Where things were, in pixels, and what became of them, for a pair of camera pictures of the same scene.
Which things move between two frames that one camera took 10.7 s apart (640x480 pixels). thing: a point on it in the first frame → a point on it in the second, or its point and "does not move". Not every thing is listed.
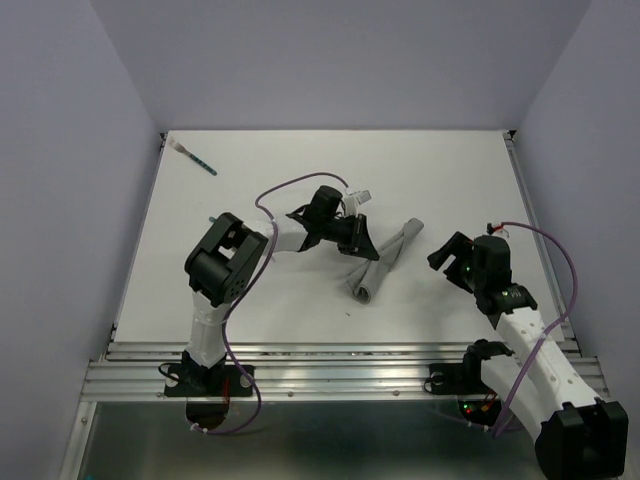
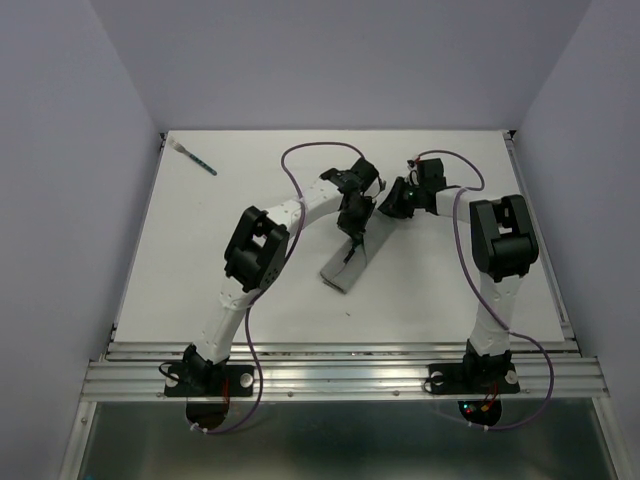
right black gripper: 460,246 → 391,203
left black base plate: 195,381 does not move
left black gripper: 359,243 → 355,229
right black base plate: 458,379 does not move
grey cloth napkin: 362,279 → 340,275
